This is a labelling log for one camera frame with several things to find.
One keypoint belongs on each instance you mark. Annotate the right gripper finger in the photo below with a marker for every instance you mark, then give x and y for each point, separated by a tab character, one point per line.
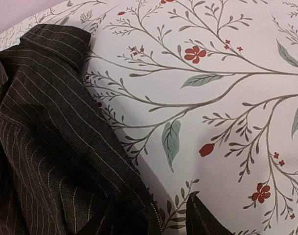
200	221

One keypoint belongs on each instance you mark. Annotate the black pinstriped long sleeve shirt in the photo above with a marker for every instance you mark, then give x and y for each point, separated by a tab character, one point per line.
62	169

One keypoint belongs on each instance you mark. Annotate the floral patterned tablecloth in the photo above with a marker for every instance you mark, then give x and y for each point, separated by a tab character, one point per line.
203	97

